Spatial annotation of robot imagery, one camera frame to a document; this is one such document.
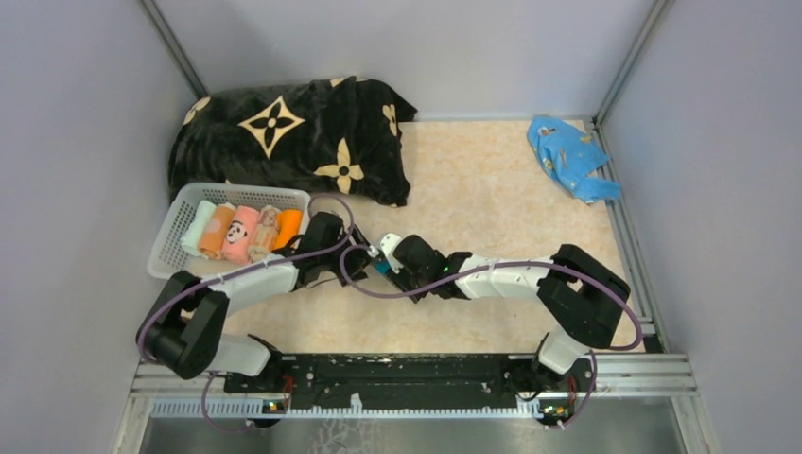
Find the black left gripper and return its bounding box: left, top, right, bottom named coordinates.
left=320, top=224, right=387, bottom=287

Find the orange towel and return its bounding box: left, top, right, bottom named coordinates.
left=197, top=203, right=235, bottom=259
left=273, top=209, right=304, bottom=251

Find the aluminium frame rail right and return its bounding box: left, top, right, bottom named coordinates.
left=591, top=118, right=667, bottom=346

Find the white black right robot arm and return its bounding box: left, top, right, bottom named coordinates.
left=377, top=234, right=631, bottom=390

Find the black floral blanket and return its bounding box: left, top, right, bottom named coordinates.
left=166, top=76, right=417, bottom=207

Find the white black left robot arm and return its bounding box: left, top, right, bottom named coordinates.
left=135, top=212, right=370, bottom=392

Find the aluminium frame rail front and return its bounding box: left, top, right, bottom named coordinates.
left=150, top=393, right=567, bottom=422

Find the rolled pink panda towel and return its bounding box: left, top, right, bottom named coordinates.
left=221, top=205, right=259, bottom=265

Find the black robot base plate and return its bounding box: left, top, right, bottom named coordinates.
left=224, top=354, right=591, bottom=410

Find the rolled white green towel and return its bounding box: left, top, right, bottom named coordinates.
left=180, top=201, right=217, bottom=257

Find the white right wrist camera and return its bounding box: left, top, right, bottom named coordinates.
left=368, top=233, right=403, bottom=274

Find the striped rabbit print towel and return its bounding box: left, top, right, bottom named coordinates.
left=247, top=205, right=281, bottom=262

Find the aluminium frame rail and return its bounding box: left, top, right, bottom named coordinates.
left=150, top=393, right=567, bottom=422
left=591, top=118, right=667, bottom=346

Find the red blue cloth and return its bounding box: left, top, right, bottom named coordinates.
left=373, top=259, right=392, bottom=276

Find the blue patterned towel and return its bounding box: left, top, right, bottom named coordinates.
left=527, top=116, right=621, bottom=204

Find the white plastic basket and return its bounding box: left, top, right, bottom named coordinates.
left=147, top=183, right=310, bottom=279

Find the rolled orange towel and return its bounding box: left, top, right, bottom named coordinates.
left=197, top=203, right=235, bottom=259

